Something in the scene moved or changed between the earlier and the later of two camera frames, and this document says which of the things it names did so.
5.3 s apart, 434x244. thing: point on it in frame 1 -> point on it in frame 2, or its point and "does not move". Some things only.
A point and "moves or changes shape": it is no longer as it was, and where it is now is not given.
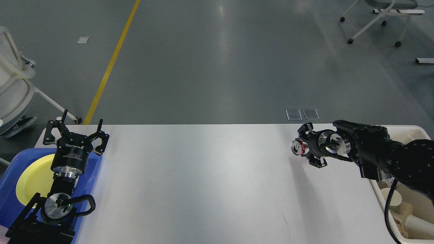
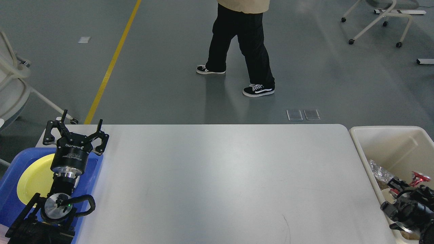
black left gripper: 70,157 does not move
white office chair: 392,6 does not move
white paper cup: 396,199 does not move
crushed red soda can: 299,147 moves or changes shape
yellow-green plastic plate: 37,177 does not move
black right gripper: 326,143 -> 415,208
